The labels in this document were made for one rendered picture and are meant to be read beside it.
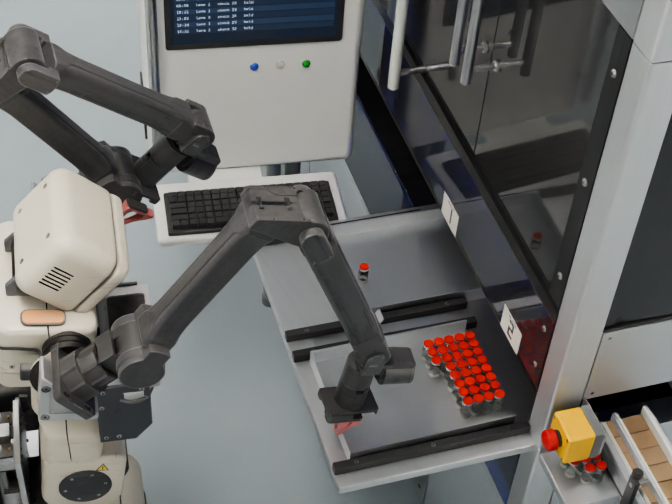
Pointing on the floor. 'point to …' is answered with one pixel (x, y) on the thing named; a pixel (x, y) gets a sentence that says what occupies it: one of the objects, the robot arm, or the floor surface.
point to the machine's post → (604, 236)
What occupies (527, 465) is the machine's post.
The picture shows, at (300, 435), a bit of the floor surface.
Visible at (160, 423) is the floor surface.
